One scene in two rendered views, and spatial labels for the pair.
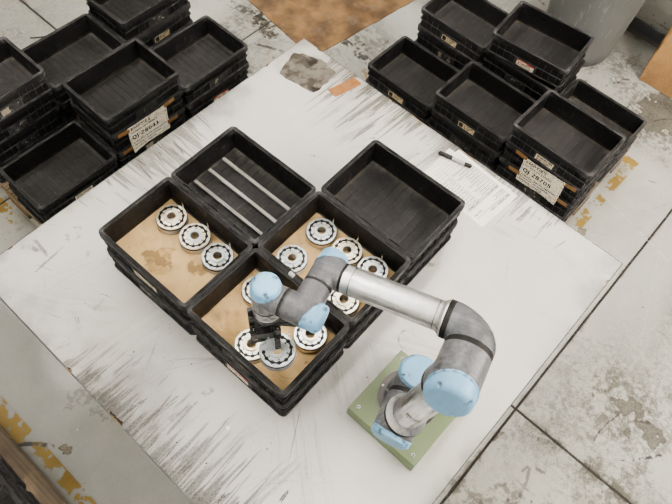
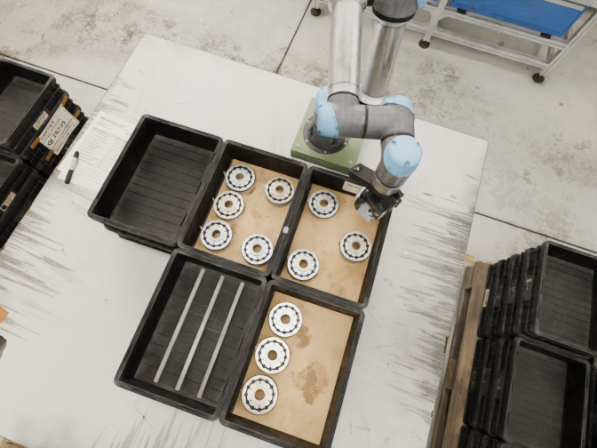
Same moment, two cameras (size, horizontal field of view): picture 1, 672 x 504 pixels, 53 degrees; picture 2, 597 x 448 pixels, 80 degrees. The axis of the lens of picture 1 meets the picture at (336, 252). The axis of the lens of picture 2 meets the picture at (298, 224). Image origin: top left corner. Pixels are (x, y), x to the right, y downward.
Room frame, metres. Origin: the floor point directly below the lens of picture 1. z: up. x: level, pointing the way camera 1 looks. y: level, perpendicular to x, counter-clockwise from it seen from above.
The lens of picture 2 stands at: (1.05, 0.46, 1.98)
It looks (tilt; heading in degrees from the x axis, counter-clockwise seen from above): 71 degrees down; 248
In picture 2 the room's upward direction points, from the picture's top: 6 degrees clockwise
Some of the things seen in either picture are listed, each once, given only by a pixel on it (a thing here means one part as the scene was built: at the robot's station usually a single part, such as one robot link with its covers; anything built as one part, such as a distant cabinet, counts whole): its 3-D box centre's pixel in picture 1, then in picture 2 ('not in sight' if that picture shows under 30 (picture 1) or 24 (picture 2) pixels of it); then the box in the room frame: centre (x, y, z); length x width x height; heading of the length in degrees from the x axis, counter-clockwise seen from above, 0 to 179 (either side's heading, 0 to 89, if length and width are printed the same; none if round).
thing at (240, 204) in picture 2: (346, 250); (228, 204); (1.11, -0.03, 0.86); 0.10 x 0.10 x 0.01
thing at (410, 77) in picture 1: (412, 86); not in sight; (2.46, -0.28, 0.26); 0.40 x 0.30 x 0.23; 54
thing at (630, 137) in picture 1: (588, 130); not in sight; (2.31, -1.17, 0.26); 0.40 x 0.30 x 0.23; 54
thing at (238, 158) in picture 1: (244, 192); (199, 329); (1.28, 0.33, 0.87); 0.40 x 0.30 x 0.11; 55
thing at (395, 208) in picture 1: (390, 206); (163, 183); (1.30, -0.17, 0.87); 0.40 x 0.30 x 0.11; 55
